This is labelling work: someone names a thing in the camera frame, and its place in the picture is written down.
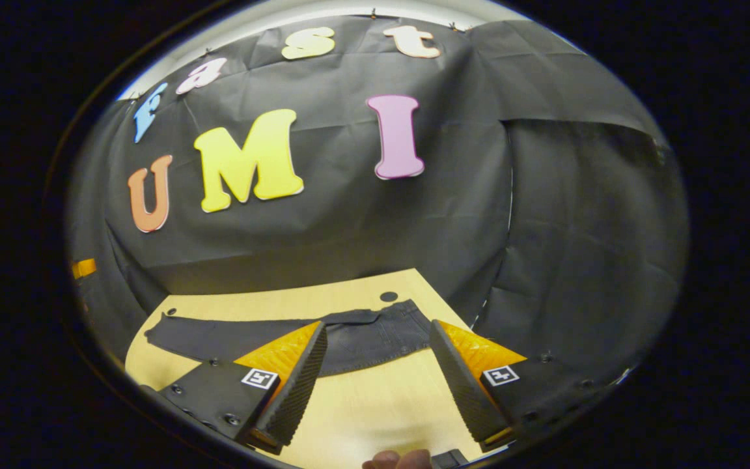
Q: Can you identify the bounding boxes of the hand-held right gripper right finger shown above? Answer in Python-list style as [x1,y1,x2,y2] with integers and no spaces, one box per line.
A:
[427,319,626,454]

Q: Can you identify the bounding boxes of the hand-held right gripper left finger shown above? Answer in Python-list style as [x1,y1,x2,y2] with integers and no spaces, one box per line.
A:
[158,320,329,455]

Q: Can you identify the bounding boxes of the dark grey jeans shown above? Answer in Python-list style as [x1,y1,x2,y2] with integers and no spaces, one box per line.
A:
[144,298,436,380]

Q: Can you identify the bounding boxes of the black backdrop cloth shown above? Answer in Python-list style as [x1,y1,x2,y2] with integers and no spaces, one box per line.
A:
[66,14,689,391]

